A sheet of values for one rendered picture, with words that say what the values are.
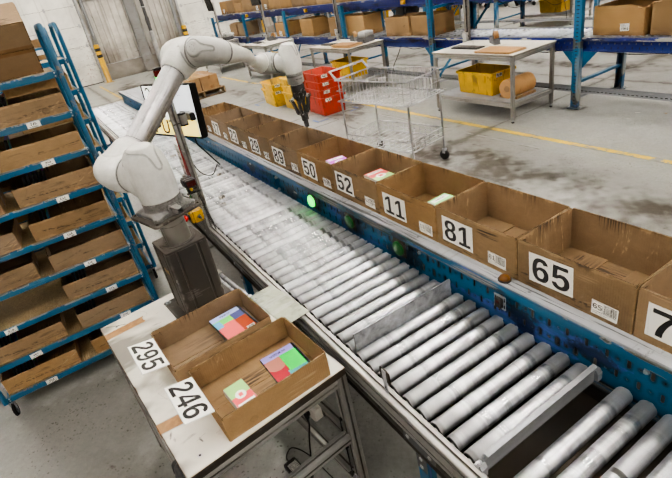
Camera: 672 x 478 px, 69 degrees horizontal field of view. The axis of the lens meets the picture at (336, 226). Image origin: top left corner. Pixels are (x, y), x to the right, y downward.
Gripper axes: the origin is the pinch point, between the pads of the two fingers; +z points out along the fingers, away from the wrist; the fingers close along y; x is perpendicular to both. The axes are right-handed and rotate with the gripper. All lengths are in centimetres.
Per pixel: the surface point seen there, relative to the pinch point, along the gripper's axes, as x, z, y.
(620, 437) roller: -195, 50, -30
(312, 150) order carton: 12.3, 22.3, 5.6
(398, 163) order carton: -47, 25, 23
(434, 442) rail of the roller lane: -165, 48, -67
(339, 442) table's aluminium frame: -124, 78, -80
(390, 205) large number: -76, 28, -6
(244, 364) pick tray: -98, 45, -96
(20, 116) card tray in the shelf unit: 50, -39, -127
